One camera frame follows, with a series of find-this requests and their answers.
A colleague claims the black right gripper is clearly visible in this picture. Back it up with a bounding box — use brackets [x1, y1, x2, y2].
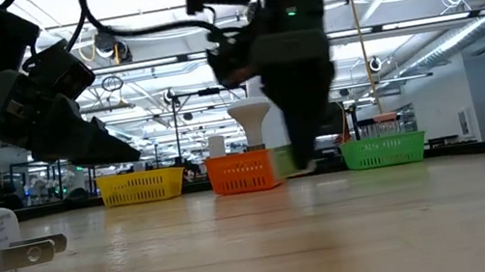
[245, 0, 350, 177]

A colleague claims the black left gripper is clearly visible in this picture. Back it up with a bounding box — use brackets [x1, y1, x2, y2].
[0, 50, 143, 184]

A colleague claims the light green power adapter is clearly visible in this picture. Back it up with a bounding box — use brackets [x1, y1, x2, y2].
[268, 141, 319, 181]

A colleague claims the blue sand black hourglass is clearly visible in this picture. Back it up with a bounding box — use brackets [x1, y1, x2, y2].
[354, 116, 378, 141]

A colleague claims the black monitor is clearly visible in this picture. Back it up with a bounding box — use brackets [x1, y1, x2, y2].
[314, 99, 348, 137]

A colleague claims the white desk lamp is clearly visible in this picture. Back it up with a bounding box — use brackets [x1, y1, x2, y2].
[225, 94, 279, 156]

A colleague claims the yellow plastic basket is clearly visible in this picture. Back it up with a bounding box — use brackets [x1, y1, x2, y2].
[94, 163, 189, 210]

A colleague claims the orange plastic basket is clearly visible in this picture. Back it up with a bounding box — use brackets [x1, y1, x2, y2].
[203, 146, 288, 200]

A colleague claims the small black ceiling reel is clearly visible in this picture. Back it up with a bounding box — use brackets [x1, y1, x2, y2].
[365, 53, 385, 75]

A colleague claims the green plastic basket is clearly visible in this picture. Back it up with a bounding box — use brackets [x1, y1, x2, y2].
[338, 127, 431, 175]

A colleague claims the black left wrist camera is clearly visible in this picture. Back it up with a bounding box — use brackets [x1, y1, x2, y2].
[19, 35, 99, 108]

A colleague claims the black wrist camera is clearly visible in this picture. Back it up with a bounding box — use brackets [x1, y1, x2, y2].
[19, 35, 99, 108]
[202, 25, 264, 92]

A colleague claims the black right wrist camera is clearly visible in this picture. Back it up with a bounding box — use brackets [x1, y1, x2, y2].
[202, 25, 264, 92]

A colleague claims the black aluminium table frame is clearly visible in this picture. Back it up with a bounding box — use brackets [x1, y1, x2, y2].
[12, 131, 485, 234]

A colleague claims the yellow hanging cable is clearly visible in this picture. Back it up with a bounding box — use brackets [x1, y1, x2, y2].
[345, 0, 385, 118]

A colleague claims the black ceiling cable reel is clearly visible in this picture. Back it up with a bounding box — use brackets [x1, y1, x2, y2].
[91, 24, 134, 68]

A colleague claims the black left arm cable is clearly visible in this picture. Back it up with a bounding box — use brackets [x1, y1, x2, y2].
[59, 12, 92, 54]

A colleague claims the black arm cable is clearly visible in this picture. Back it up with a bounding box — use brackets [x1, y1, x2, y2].
[59, 12, 92, 54]
[76, 0, 247, 60]

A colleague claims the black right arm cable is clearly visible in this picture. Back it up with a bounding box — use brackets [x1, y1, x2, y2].
[76, 0, 247, 60]

